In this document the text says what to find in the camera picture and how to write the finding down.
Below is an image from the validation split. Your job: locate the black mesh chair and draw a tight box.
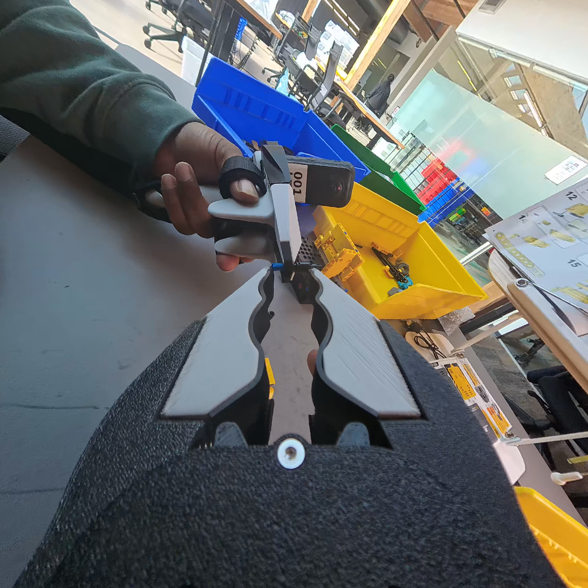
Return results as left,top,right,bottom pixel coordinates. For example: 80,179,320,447
0,115,31,160

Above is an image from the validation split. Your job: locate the person's left hand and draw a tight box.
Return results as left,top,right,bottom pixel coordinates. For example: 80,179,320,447
154,122,268,273

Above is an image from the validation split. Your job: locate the black cable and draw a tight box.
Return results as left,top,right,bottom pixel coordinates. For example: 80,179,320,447
413,332,447,362

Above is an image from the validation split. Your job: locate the black office chair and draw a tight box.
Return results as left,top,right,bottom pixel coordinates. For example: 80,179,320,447
503,365,588,466

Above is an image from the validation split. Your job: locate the long wooden work table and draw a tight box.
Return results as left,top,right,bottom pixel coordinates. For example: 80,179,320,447
333,79,406,151

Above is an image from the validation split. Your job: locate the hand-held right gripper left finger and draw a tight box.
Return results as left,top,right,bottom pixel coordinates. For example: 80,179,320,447
161,268,276,420

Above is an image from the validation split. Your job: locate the blue plastic bin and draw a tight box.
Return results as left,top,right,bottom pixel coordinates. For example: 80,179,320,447
191,57,371,183

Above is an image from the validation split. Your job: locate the person's left forearm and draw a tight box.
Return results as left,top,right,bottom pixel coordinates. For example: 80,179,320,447
0,0,206,185

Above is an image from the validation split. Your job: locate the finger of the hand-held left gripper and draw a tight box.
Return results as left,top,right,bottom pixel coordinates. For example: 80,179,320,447
270,183,303,283

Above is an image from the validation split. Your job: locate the heap of dark lego parts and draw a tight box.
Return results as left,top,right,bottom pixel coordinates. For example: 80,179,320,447
371,243,415,296

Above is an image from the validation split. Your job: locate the instruction booklet on stand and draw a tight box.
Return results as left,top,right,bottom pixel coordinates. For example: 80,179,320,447
404,331,526,486

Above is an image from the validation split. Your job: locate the black and yellow lego model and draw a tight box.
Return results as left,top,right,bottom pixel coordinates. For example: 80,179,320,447
270,224,366,305

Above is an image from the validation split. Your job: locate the red and blue storage rack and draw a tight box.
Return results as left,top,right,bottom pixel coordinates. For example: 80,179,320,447
404,156,475,227

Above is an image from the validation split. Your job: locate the green plastic bin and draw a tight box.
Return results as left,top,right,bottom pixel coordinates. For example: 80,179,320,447
331,124,426,217

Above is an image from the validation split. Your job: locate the clear plastic bag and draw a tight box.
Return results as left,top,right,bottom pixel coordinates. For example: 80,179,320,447
438,306,477,334

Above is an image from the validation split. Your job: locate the yellow plastic bin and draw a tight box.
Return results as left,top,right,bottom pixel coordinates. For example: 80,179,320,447
312,183,488,321
514,486,588,588

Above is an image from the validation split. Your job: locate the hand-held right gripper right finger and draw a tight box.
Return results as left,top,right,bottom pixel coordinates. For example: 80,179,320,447
310,269,422,420

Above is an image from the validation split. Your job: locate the printed parts leaflet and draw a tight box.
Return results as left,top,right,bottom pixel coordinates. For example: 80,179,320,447
429,358,514,440

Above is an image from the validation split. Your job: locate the wire page holder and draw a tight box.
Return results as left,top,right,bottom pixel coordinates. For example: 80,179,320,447
503,431,588,486
514,278,588,319

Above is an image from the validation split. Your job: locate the clear plastic storage box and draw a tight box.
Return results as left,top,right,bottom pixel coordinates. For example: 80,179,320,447
180,36,215,87

